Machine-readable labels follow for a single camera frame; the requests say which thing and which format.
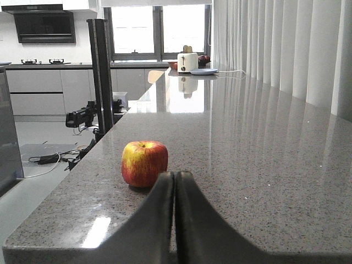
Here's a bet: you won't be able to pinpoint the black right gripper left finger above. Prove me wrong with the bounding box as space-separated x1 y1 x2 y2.
70 172 174 263

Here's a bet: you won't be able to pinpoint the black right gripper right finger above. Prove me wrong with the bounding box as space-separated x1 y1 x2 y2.
175 171 283 263

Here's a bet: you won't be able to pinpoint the red yellow apple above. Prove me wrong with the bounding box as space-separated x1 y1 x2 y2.
121 141 168 188

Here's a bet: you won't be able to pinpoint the black power adapter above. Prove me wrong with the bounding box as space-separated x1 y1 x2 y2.
28 153 60 165

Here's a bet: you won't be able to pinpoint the black mobile robot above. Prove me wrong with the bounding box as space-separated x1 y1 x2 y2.
65 19 122 170

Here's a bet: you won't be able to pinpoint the blue plate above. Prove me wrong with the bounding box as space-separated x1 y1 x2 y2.
190 68 218 76

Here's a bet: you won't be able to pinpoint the red bowl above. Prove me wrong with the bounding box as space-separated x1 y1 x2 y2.
168 61 178 70

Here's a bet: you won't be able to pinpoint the white toaster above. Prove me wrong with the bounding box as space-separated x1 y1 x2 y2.
177 53 198 73

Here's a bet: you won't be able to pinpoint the grey kitchen cabinets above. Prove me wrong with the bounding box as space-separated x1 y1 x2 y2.
5 68 168 116

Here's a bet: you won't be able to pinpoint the gas stove burners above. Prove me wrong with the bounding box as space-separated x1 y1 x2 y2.
20 59 70 65

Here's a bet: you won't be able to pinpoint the dark framed window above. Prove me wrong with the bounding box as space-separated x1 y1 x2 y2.
104 4 211 62

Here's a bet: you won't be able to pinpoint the white curtain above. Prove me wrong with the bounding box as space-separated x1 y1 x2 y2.
211 1 351 120

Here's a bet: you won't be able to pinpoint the black range hood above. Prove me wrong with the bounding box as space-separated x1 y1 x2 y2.
2 4 76 43

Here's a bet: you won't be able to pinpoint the white toaster cable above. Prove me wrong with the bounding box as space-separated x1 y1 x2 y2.
213 69 247 79

